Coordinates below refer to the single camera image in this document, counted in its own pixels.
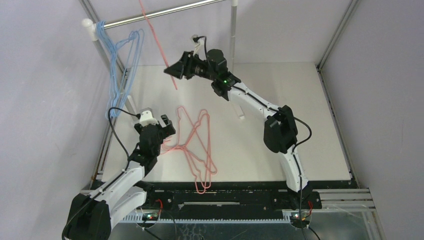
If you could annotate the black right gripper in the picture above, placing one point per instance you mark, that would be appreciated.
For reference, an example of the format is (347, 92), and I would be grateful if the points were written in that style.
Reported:
(185, 66)

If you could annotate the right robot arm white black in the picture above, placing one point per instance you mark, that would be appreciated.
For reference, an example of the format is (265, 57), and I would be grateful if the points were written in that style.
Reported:
(280, 129)

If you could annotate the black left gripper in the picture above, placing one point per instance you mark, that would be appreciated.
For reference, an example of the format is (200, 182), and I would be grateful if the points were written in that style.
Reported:
(167, 130)

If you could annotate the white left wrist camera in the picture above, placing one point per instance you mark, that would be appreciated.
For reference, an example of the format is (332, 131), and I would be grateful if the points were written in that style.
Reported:
(147, 117)

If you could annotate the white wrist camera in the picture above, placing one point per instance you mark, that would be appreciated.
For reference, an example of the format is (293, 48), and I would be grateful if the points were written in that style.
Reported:
(147, 117)
(199, 42)

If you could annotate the metal clothes rack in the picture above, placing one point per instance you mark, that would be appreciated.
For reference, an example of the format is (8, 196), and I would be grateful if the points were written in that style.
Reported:
(123, 58)

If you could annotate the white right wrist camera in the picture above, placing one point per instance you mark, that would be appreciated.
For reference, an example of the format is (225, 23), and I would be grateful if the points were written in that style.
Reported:
(199, 42)

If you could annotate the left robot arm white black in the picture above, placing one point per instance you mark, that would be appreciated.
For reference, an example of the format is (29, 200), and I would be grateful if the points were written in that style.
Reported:
(93, 216)

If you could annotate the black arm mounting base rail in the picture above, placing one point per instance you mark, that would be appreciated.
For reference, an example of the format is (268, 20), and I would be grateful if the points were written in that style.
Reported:
(243, 200)

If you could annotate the pink wire hanger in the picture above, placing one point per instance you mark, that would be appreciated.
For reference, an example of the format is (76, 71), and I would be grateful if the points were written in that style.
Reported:
(172, 145)
(197, 148)
(152, 29)
(201, 169)

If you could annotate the left circuit board with wires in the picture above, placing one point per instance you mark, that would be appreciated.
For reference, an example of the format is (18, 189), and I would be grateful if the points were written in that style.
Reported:
(149, 217)

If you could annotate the right circuit board with wires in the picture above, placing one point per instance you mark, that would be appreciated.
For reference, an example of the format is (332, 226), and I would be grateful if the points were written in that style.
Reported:
(300, 220)

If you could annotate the circuit board with wires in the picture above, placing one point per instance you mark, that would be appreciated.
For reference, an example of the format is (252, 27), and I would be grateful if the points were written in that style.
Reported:
(300, 220)
(149, 217)

